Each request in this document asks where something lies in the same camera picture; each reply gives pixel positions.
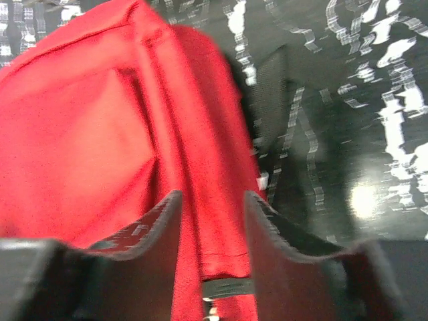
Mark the red student backpack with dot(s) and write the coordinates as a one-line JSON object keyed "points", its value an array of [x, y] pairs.
{"points": [[107, 115]]}

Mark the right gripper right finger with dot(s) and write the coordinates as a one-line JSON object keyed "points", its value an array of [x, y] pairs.
{"points": [[298, 276]]}

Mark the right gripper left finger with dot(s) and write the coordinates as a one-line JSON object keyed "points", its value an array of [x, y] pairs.
{"points": [[127, 276]]}

